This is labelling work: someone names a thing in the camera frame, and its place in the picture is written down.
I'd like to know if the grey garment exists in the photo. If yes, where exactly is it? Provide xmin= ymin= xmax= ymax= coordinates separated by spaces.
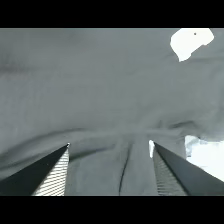
xmin=0 ymin=28 xmax=224 ymax=197

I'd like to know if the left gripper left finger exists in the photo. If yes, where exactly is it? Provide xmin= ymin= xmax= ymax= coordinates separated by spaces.
xmin=0 ymin=142 xmax=71 ymax=197

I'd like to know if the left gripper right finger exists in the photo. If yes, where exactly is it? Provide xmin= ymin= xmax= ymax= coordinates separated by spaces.
xmin=152 ymin=141 xmax=224 ymax=197

